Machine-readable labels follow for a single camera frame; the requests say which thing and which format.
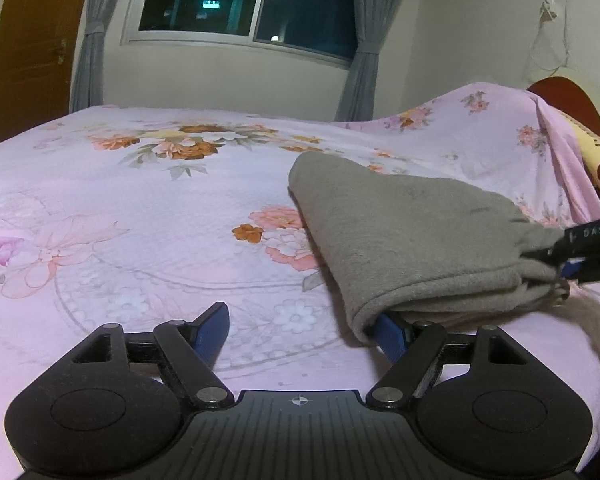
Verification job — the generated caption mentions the brown wooden door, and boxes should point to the brown wooden door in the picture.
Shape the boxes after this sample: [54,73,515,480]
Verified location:
[0,0,97,149]

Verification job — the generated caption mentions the grey pants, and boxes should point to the grey pants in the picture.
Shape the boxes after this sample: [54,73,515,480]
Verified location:
[287,152,574,347]

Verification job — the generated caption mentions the white hanging cable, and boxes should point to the white hanging cable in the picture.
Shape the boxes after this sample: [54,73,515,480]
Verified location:
[527,9,574,74]

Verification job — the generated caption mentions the bed with pink floral sheet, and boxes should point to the bed with pink floral sheet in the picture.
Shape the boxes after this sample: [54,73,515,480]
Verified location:
[0,82,600,477]

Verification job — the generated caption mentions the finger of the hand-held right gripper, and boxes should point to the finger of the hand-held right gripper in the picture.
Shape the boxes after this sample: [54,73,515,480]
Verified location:
[522,240,576,267]
[559,258,600,284]

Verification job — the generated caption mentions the red wooden headboard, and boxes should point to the red wooden headboard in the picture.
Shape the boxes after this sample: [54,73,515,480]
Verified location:
[527,76,600,142]

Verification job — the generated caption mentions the grey curtain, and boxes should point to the grey curtain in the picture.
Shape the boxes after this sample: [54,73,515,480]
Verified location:
[70,0,127,114]
[334,0,422,124]

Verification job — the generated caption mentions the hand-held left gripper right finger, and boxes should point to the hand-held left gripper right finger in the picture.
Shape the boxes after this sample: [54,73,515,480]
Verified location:
[366,312,529,411]

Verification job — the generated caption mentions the sliding glass window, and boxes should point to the sliding glass window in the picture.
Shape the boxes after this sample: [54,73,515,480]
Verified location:
[122,0,359,67]

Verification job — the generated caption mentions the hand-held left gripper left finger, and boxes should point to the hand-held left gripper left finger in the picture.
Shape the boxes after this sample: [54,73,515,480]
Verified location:
[70,301,235,411]

